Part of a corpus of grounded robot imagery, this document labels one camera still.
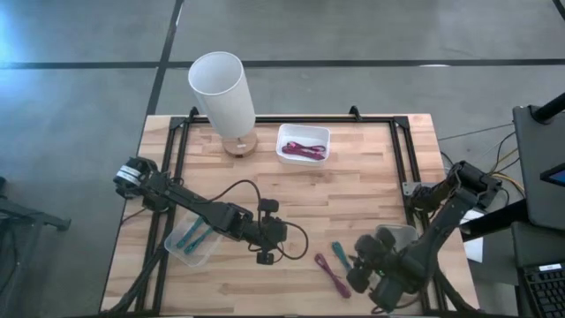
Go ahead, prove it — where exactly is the white shade wooden base lamp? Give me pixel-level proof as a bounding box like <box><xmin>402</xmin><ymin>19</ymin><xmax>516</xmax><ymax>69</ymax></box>
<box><xmin>187</xmin><ymin>50</ymin><xmax>260</xmax><ymax>159</ymax></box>

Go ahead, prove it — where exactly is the black keyboard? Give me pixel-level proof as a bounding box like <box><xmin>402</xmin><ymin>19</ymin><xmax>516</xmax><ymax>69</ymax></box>
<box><xmin>522</xmin><ymin>262</ymin><xmax>565</xmax><ymax>318</ymax></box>

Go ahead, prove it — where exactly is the pink braided USB cable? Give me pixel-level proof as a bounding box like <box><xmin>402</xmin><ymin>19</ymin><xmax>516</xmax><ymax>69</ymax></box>
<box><xmin>281</xmin><ymin>140</ymin><xmax>328</xmax><ymax>162</ymax></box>
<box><xmin>313</xmin><ymin>253</ymin><xmax>353</xmax><ymax>300</ymax></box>

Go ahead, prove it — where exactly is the grey metal mounting plate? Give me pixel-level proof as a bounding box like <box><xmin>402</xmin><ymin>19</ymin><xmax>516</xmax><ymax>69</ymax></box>
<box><xmin>402</xmin><ymin>180</ymin><xmax>425</xmax><ymax>196</ymax></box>

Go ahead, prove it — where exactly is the black camera cable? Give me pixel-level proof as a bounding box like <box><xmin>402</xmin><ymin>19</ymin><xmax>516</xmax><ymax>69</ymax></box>
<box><xmin>178</xmin><ymin>178</ymin><xmax>310</xmax><ymax>262</ymax></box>

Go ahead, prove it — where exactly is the coloured wire bundle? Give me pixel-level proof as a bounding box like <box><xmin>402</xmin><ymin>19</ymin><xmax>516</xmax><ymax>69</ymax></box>
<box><xmin>439</xmin><ymin>123</ymin><xmax>526</xmax><ymax>195</ymax></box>

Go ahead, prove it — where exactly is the black side desk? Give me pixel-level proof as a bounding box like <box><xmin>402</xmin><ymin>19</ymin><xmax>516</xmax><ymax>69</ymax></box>
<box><xmin>511</xmin><ymin>91</ymin><xmax>565</xmax><ymax>231</ymax></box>

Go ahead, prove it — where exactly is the tablet screen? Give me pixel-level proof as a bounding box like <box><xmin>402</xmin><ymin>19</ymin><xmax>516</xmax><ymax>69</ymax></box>
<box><xmin>539</xmin><ymin>162</ymin><xmax>565</xmax><ymax>187</ymax></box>

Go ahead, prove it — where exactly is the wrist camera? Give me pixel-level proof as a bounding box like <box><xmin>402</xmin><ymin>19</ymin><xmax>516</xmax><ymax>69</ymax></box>
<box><xmin>370</xmin><ymin>277</ymin><xmax>403</xmax><ymax>313</ymax></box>
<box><xmin>257</xmin><ymin>198</ymin><xmax>281</xmax><ymax>214</ymax></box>

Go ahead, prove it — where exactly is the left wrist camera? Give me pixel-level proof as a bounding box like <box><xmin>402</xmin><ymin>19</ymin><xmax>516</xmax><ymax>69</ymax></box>
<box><xmin>257</xmin><ymin>198</ymin><xmax>281</xmax><ymax>214</ymax></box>

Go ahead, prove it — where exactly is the black aluminium table frame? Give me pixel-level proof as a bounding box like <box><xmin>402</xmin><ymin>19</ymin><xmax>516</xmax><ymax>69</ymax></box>
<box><xmin>101</xmin><ymin>104</ymin><xmax>480</xmax><ymax>317</ymax></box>

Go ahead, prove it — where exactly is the white plastic bin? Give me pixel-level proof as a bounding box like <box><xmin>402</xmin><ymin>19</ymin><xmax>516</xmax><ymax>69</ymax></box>
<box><xmin>275</xmin><ymin>123</ymin><xmax>332</xmax><ymax>168</ymax></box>

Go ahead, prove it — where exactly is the black tripod stand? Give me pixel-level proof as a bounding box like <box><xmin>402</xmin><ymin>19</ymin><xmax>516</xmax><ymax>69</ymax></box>
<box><xmin>0</xmin><ymin>175</ymin><xmax>72</xmax><ymax>318</ymax></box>

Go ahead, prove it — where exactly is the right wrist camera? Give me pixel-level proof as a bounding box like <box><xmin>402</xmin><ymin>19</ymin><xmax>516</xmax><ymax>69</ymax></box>
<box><xmin>370</xmin><ymin>277</ymin><xmax>403</xmax><ymax>313</ymax></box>

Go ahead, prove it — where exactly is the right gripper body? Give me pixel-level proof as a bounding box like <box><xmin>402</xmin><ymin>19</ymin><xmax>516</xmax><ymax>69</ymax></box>
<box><xmin>346</xmin><ymin>227</ymin><xmax>397</xmax><ymax>295</ymax></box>

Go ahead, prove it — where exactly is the clear plastic bin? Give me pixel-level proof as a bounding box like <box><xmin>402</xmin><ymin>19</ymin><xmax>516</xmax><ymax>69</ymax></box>
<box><xmin>373</xmin><ymin>223</ymin><xmax>419</xmax><ymax>255</ymax></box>
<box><xmin>163</xmin><ymin>210</ymin><xmax>222</xmax><ymax>268</ymax></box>

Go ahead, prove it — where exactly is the black pole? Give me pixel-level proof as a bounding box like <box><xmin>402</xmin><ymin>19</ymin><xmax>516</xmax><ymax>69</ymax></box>
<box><xmin>458</xmin><ymin>198</ymin><xmax>531</xmax><ymax>242</ymax></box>

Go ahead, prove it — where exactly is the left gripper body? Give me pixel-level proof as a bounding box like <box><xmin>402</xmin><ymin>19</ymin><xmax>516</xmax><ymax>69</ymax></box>
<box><xmin>251</xmin><ymin>215</ymin><xmax>289</xmax><ymax>251</ymax></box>

